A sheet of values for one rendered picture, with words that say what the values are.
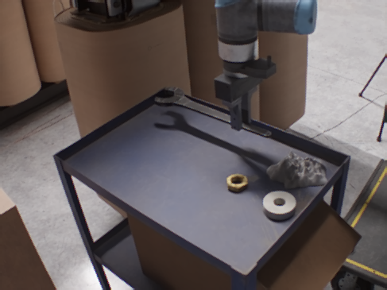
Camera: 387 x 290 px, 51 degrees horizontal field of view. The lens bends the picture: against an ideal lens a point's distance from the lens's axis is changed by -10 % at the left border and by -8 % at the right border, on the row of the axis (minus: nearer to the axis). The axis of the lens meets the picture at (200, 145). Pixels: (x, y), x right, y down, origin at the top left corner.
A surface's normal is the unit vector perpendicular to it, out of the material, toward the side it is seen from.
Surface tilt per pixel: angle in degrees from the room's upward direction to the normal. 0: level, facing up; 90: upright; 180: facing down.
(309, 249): 26
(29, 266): 90
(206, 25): 90
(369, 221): 0
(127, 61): 90
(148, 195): 0
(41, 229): 0
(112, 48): 90
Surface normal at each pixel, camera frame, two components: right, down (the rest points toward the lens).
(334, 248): 0.26, -0.58
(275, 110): 0.15, 0.56
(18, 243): 0.71, 0.37
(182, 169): -0.07, -0.81
